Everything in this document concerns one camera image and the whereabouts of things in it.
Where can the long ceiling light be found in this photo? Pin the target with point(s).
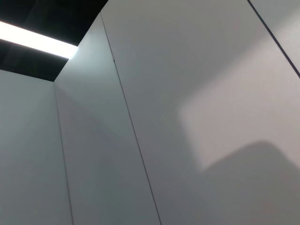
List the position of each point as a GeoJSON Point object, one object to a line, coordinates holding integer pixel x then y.
{"type": "Point", "coordinates": [35, 39]}

